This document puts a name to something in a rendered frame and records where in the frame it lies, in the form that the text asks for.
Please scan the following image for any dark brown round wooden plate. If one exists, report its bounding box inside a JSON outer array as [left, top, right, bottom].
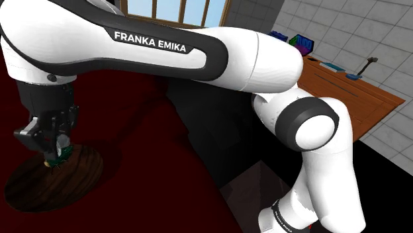
[[3, 144, 105, 214]]

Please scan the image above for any wooden framed window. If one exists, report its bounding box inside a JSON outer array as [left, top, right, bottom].
[[118, 0, 232, 30]]

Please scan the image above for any dark red bed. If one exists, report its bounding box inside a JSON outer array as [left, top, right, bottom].
[[0, 53, 247, 233]]

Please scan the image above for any dark brown robot stand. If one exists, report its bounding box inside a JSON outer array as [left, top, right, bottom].
[[219, 160, 293, 233]]

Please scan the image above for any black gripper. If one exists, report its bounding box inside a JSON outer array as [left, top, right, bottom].
[[13, 79, 80, 162]]

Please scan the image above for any green object with yellow tip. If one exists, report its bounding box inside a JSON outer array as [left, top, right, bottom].
[[44, 144, 75, 171]]

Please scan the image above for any brown wooden desk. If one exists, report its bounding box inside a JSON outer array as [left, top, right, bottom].
[[268, 30, 406, 143]]

